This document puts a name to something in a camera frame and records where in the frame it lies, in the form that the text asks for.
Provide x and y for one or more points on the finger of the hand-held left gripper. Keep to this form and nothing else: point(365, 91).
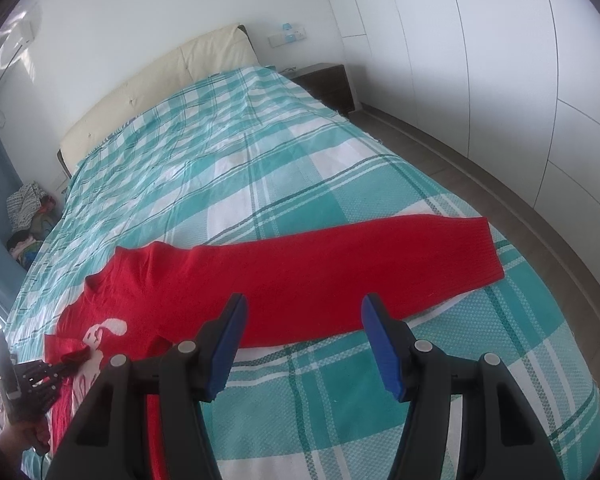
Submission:
point(45, 391)
point(50, 367)

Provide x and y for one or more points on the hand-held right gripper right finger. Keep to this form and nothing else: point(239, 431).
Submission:
point(380, 340)

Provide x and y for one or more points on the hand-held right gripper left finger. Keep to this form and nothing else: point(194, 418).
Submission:
point(226, 345)

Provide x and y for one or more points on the red sweater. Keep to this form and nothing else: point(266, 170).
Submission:
point(280, 280)

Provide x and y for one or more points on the pile of mixed clothes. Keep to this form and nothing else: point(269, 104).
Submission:
point(30, 220)

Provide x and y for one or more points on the person's left hand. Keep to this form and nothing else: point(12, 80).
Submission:
point(22, 432)

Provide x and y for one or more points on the teal plaid bed sheet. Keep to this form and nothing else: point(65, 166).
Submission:
point(280, 160)

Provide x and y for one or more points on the dark wooden nightstand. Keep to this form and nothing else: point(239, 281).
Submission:
point(330, 85)

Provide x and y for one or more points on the cream padded headboard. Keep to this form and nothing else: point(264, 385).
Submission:
point(155, 75)

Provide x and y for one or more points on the white wardrobe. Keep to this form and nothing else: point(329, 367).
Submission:
point(505, 60)

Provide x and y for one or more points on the white air conditioner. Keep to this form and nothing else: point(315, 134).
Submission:
point(15, 45)

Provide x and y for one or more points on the white wall socket panel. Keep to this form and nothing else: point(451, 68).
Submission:
point(286, 38)

